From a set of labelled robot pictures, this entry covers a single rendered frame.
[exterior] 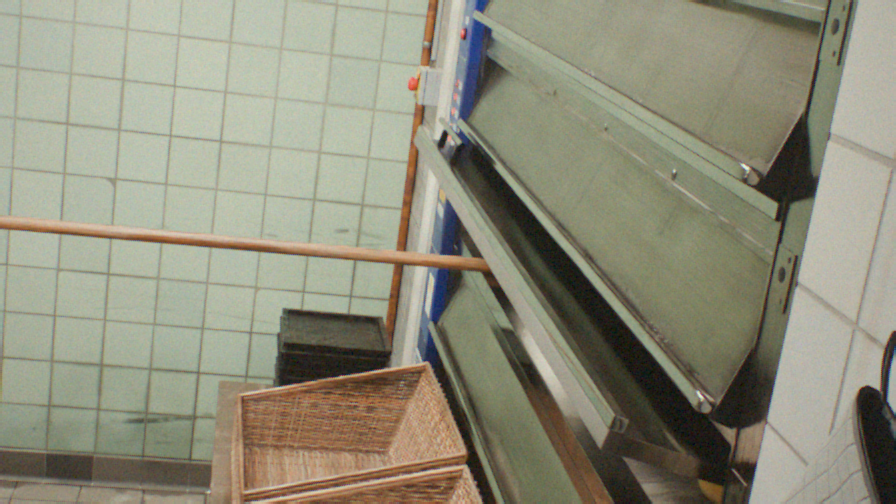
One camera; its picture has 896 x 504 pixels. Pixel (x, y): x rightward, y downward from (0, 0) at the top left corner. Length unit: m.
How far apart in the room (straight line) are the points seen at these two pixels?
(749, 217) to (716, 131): 0.13
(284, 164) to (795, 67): 2.75
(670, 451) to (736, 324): 0.16
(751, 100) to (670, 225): 0.32
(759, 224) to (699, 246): 0.22
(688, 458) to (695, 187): 0.37
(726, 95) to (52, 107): 2.79
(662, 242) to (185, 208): 2.51
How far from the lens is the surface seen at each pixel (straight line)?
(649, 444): 1.46
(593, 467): 1.97
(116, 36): 4.01
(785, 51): 1.51
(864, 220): 1.24
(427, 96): 3.68
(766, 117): 1.46
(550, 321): 1.72
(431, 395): 3.12
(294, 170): 4.05
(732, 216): 1.54
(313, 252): 2.83
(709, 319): 1.56
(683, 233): 1.73
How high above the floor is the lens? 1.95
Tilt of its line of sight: 15 degrees down
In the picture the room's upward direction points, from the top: 8 degrees clockwise
